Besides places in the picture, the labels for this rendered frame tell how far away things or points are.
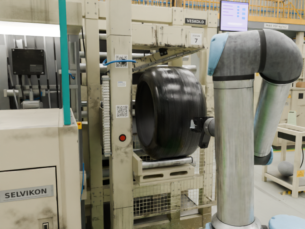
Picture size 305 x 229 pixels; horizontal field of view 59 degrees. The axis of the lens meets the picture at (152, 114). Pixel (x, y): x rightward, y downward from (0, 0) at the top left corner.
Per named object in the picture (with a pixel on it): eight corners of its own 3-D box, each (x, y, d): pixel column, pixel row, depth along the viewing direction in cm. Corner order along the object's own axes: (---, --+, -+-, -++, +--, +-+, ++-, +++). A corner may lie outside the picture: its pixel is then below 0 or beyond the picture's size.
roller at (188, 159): (137, 166, 162) (139, 170, 158) (138, 159, 160) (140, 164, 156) (189, 160, 173) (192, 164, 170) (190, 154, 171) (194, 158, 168)
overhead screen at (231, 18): (220, 30, 503) (221, -1, 496) (218, 31, 507) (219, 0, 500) (247, 32, 519) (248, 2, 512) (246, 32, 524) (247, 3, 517)
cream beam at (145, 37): (124, 45, 179) (124, 22, 177) (116, 49, 203) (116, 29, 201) (204, 48, 198) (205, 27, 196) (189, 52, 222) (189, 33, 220)
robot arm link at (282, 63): (307, 16, 71) (267, 148, 123) (258, 20, 73) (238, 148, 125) (321, 42, 64) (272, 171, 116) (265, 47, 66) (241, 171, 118)
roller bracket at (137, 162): (137, 176, 154) (137, 160, 152) (122, 157, 191) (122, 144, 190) (143, 176, 155) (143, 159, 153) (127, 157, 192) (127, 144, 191)
